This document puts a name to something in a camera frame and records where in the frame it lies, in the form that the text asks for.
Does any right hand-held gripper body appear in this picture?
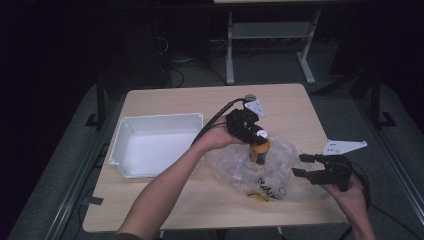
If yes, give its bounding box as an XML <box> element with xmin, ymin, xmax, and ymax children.
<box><xmin>306</xmin><ymin>139</ymin><xmax>368</xmax><ymax>194</ymax></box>

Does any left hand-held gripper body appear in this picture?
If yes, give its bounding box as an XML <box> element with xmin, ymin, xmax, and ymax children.
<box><xmin>225</xmin><ymin>94</ymin><xmax>268</xmax><ymax>143</ymax></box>

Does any orange bottle with white cap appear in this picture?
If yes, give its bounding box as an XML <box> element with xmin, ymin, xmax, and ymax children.
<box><xmin>249</xmin><ymin>129</ymin><xmax>272</xmax><ymax>167</ymax></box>

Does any clear plastic bag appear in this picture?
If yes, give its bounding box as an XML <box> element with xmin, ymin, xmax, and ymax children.
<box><xmin>203</xmin><ymin>134</ymin><xmax>329</xmax><ymax>203</ymax></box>

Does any person's left hand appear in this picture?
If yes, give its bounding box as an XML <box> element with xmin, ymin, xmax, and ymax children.
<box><xmin>199</xmin><ymin>114</ymin><xmax>247</xmax><ymax>152</ymax></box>

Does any person's right hand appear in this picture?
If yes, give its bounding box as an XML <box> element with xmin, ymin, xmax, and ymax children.
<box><xmin>320</xmin><ymin>175</ymin><xmax>368</xmax><ymax>218</ymax></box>

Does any yellow packet with black print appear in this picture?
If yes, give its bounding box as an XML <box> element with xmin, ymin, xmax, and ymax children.
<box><xmin>248</xmin><ymin>178</ymin><xmax>284</xmax><ymax>203</ymax></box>

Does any black metal stand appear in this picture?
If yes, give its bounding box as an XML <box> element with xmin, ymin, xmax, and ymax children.
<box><xmin>84</xmin><ymin>74</ymin><xmax>108</xmax><ymax>130</ymax></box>
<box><xmin>368</xmin><ymin>64</ymin><xmax>398</xmax><ymax>130</ymax></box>

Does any white plastic tray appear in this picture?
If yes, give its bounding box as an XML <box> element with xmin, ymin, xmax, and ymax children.
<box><xmin>108</xmin><ymin>112</ymin><xmax>205</xmax><ymax>180</ymax></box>

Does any dark tape strip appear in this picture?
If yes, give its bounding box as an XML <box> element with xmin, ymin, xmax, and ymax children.
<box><xmin>80</xmin><ymin>195</ymin><xmax>105</xmax><ymax>207</ymax></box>

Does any left hand-held gripper black cable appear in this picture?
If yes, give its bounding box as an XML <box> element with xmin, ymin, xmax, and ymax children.
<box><xmin>191</xmin><ymin>97</ymin><xmax>249</xmax><ymax>146</ymax></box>

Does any hand-held gripper black cable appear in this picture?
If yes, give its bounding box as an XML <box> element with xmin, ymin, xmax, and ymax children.
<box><xmin>338</xmin><ymin>159</ymin><xmax>424</xmax><ymax>240</ymax></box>
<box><xmin>191</xmin><ymin>97</ymin><xmax>249</xmax><ymax>146</ymax></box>

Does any right hand-held gripper black cable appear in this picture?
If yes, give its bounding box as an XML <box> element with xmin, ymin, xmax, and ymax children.
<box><xmin>338</xmin><ymin>159</ymin><xmax>424</xmax><ymax>240</ymax></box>

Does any bundle of floor cables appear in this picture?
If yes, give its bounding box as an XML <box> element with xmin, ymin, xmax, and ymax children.
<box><xmin>151</xmin><ymin>33</ymin><xmax>229</xmax><ymax>88</ymax></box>

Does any metal frame stand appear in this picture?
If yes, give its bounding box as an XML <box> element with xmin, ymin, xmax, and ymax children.
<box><xmin>213</xmin><ymin>0</ymin><xmax>324</xmax><ymax>86</ymax></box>

